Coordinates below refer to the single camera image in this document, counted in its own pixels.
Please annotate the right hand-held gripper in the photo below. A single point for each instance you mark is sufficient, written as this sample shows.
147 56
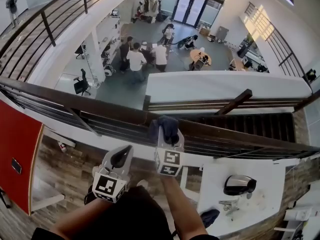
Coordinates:
170 159

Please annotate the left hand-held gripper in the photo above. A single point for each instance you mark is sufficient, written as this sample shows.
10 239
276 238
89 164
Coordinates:
107 186

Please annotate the dark blue cloth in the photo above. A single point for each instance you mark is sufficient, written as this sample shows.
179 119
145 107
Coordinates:
167 127
209 217

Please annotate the dark wooden railing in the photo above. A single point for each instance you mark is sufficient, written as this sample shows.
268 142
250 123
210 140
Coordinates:
225 133

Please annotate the person's left forearm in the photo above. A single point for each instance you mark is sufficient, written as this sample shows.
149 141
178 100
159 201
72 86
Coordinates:
80 216

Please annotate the person's right forearm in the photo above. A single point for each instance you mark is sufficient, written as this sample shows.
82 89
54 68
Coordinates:
182 209

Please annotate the black metal balcony railing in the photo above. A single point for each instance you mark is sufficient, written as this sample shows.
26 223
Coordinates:
48 29
285 59

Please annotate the person's white shoe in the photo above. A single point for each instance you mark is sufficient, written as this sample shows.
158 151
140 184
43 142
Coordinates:
143 184

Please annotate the person's black shirt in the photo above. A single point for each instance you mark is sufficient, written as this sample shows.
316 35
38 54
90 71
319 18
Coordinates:
140 214

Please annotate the plastic bottle with red label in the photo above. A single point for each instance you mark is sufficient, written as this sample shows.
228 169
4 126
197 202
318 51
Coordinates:
62 146

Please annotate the dark stair handrail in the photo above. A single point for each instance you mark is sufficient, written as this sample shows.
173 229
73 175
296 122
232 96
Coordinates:
237 100

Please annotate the dark wooden staircase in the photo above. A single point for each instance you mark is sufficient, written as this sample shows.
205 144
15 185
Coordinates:
250 124

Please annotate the black office chair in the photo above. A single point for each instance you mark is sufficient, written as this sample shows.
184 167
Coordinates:
80 51
81 85

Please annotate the small grey metal tool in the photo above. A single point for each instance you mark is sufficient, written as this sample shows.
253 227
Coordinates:
228 205

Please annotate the round wooden table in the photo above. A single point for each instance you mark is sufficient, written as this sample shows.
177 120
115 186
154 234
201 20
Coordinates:
196 55

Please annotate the white round wheeled device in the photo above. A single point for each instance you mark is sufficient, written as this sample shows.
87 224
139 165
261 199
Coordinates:
109 70

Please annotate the black smartphone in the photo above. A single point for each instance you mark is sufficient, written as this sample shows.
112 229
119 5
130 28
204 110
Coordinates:
16 165

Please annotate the red table with white legs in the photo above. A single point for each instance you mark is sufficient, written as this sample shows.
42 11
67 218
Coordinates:
17 139

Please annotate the cardboard box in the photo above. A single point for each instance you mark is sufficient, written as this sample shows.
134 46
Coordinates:
204 31

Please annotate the white computer workstation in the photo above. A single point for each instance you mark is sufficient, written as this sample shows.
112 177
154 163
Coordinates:
243 50

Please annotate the black equipment stand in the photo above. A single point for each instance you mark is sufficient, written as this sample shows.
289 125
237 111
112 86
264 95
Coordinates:
3 197

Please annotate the grey metal cabinet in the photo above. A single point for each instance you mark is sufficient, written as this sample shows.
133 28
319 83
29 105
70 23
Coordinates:
222 32

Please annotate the glass entrance door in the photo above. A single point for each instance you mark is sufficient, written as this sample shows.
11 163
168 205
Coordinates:
190 7

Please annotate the white side desk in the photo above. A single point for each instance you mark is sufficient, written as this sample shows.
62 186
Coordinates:
300 214

